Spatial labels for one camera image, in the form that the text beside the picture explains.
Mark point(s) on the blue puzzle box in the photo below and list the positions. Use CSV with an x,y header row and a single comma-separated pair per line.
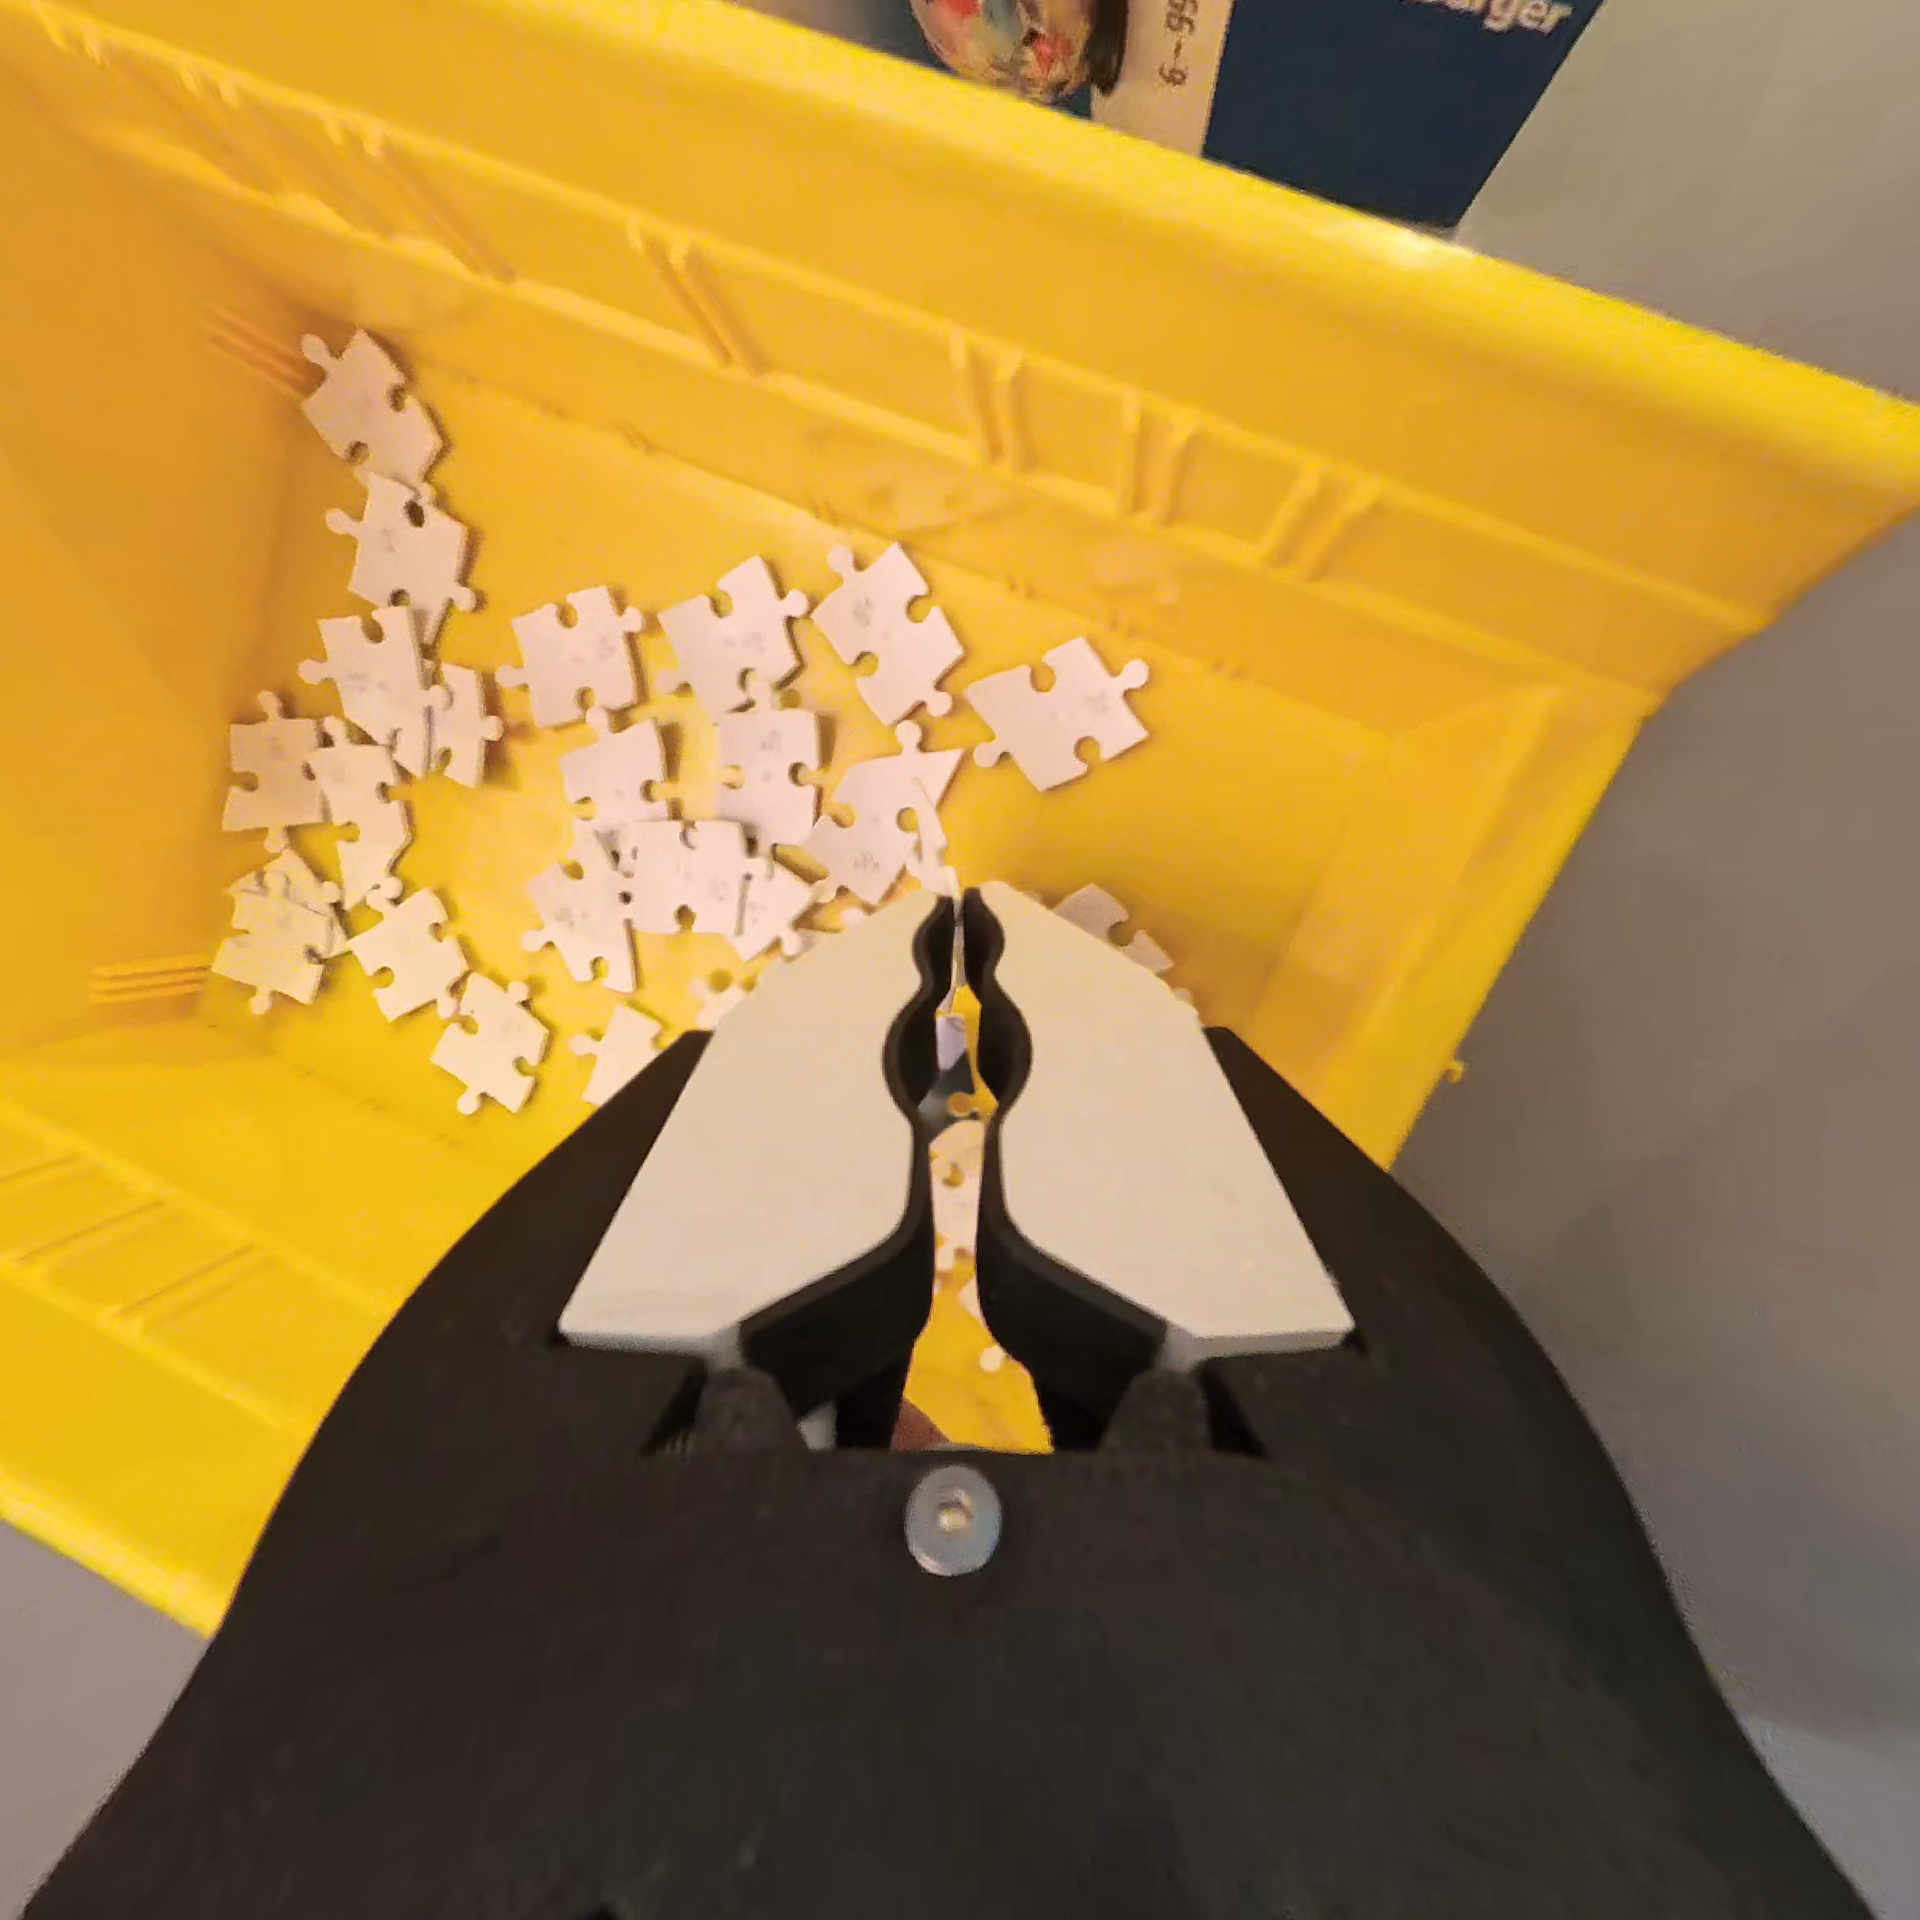
x,y
1350,106

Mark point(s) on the yellow plastic bin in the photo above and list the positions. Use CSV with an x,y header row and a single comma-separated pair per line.
x,y
1048,452

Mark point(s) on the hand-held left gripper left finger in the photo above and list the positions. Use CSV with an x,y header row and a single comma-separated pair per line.
x,y
720,1198

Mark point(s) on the pile of puzzle pieces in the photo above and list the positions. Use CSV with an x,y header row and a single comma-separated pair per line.
x,y
736,630

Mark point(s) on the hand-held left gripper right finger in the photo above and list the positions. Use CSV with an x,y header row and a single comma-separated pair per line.
x,y
1153,1187

